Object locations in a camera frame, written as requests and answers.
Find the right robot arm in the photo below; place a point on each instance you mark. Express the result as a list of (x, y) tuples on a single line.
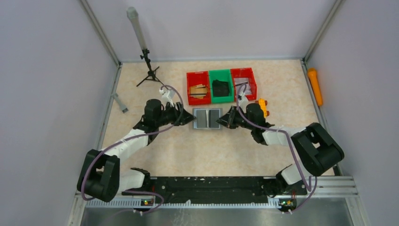
[(313, 149)]

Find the white credit card black stripe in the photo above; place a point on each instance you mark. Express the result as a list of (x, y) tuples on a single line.
[(240, 81)]

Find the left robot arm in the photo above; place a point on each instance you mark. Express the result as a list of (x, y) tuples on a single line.
[(100, 176)]

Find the clear bag in bin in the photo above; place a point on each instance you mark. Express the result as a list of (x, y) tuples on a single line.
[(248, 91)]

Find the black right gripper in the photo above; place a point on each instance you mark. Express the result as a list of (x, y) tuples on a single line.
[(233, 116)]

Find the grey card holder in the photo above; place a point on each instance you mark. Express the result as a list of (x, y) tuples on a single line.
[(206, 118)]

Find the black tripod with grey tube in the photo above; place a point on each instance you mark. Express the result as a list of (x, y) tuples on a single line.
[(133, 17)]

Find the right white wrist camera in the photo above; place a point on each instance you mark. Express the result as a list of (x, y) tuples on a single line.
[(241, 100)]

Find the right red bin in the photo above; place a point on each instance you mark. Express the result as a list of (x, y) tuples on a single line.
[(248, 73)]

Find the small grey bracket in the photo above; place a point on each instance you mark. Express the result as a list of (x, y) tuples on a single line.
[(121, 105)]

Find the yellow toy brick car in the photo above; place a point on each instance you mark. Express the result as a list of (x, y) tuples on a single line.
[(263, 105)]

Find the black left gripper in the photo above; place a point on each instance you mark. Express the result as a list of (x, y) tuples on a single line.
[(179, 113)]

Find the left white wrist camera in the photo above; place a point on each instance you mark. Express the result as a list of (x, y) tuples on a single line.
[(167, 96)]

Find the black item in bin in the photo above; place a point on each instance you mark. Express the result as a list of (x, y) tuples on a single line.
[(220, 88)]

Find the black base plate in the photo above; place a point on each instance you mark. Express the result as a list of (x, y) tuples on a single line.
[(220, 190)]

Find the green bin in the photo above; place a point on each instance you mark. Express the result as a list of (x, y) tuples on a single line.
[(222, 75)]

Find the orange flashlight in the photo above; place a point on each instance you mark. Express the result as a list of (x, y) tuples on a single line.
[(313, 78)]

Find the left red bin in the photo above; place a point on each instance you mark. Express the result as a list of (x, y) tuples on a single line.
[(196, 78)]

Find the red bin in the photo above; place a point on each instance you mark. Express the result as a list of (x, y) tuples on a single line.
[(248, 73), (196, 78)]

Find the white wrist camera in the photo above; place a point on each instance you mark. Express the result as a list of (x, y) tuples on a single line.
[(241, 100), (167, 96)]

